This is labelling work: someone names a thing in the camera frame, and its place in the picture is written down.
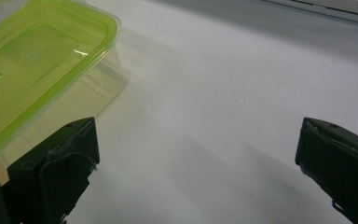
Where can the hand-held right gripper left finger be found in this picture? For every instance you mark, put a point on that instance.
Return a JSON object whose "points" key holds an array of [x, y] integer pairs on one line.
{"points": [[59, 168]]}

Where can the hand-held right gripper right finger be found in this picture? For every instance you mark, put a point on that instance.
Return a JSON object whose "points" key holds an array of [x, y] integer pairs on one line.
{"points": [[338, 161]]}

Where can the rectangular clear container green lid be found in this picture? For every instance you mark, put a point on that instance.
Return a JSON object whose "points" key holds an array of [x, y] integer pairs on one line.
{"points": [[34, 65]]}

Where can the aluminium floor rail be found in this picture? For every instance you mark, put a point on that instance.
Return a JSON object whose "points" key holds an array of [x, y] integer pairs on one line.
{"points": [[332, 9]]}

